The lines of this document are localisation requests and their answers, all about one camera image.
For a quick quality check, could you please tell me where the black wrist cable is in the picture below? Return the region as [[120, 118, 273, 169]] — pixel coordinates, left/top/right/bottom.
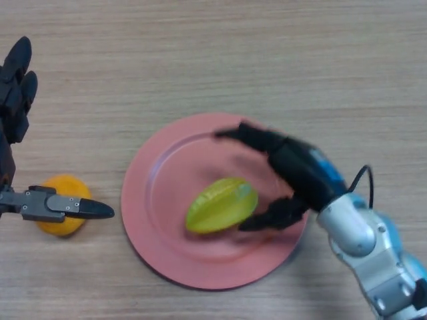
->
[[346, 165, 374, 209]]

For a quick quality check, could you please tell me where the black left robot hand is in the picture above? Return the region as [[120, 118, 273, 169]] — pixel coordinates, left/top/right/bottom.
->
[[0, 35, 115, 223]]

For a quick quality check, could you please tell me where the orange round fruit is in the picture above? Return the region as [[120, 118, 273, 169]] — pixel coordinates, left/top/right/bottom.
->
[[35, 174, 93, 237]]

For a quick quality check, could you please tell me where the yellow starfruit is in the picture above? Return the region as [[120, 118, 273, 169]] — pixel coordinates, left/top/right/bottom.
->
[[185, 177, 260, 234]]

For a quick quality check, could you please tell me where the pink round plate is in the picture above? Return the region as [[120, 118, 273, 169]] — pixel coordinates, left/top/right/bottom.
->
[[120, 112, 310, 291]]

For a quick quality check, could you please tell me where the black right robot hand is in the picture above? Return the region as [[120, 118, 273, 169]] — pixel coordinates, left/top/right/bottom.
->
[[215, 122, 350, 233]]

